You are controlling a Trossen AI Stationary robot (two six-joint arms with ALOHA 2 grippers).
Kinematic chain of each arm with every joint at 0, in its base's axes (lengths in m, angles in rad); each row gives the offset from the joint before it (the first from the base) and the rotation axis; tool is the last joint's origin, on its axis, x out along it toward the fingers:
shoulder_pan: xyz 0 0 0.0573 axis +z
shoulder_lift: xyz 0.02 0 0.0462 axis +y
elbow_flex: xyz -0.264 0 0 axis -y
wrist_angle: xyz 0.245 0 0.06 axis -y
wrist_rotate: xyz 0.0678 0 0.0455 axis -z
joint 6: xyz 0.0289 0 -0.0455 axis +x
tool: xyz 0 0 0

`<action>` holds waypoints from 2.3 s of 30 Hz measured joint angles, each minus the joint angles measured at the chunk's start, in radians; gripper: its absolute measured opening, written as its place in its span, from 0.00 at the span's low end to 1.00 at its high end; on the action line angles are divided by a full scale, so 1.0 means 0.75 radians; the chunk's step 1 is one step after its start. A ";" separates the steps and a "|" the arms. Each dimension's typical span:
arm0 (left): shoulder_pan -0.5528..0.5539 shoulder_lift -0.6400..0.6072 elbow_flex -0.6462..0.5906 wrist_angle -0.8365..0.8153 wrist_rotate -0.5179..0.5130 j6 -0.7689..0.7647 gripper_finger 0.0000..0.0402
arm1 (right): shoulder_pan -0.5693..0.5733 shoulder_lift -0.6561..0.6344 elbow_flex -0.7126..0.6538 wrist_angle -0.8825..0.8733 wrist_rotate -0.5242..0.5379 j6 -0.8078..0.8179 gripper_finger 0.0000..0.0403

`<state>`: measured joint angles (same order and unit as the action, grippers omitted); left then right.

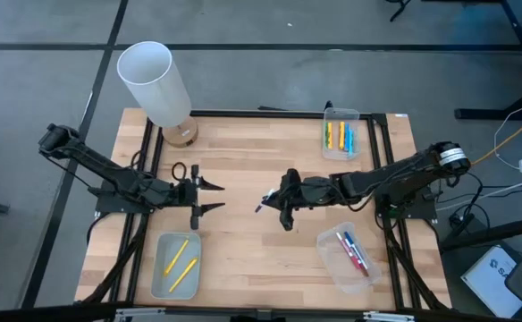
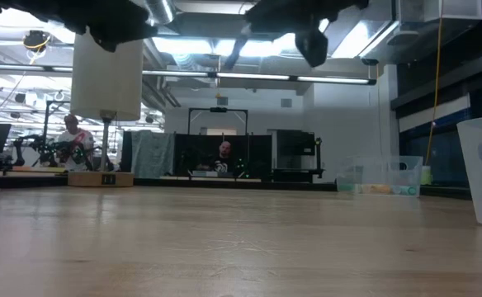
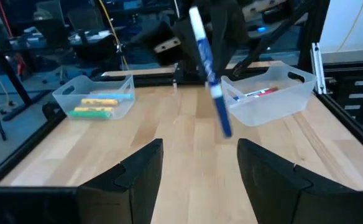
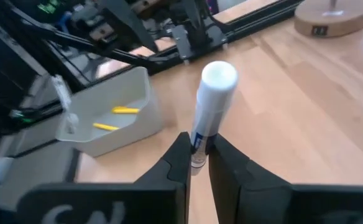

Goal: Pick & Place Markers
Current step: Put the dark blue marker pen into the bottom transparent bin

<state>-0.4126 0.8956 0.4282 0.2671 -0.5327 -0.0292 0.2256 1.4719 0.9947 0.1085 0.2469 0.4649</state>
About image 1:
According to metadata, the black desk stand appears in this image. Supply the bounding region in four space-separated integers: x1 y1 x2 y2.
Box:
455 0 522 122

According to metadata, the white box with logo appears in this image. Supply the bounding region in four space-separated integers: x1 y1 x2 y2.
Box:
460 243 522 319

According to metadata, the large clear plastic bin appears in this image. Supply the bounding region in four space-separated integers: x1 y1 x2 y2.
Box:
316 221 383 295

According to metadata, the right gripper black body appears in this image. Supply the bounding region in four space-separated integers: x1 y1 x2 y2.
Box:
277 168 349 233

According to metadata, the black desk foot bar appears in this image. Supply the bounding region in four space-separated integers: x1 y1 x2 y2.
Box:
439 214 522 251

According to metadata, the thin yellow marker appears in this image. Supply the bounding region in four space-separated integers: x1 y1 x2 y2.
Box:
168 257 199 294
163 238 190 278

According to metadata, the grey plastic bin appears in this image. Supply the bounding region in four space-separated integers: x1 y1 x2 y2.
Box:
149 231 203 301

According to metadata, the black crossbar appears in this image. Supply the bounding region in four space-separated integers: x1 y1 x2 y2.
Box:
0 301 522 322

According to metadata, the maroon pen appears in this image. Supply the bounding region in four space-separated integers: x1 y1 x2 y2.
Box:
345 243 371 278

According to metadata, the dark blue pen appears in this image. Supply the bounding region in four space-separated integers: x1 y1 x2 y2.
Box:
343 230 369 271

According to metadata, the blue and white pen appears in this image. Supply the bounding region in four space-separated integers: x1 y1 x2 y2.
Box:
254 188 277 215

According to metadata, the black aluminium table frame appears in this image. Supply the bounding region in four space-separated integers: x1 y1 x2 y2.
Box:
75 109 452 314

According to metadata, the silver metal bracket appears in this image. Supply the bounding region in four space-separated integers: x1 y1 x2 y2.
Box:
114 307 167 322
362 310 415 322

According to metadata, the small clear plastic box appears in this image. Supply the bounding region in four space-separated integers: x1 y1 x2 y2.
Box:
322 106 362 162

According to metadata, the black cable loop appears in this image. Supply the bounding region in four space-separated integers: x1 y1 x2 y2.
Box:
171 161 189 182

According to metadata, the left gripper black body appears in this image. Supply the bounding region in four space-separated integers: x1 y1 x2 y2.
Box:
165 164 202 232

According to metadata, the thin white cable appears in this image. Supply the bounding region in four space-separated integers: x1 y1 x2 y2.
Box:
493 96 522 171

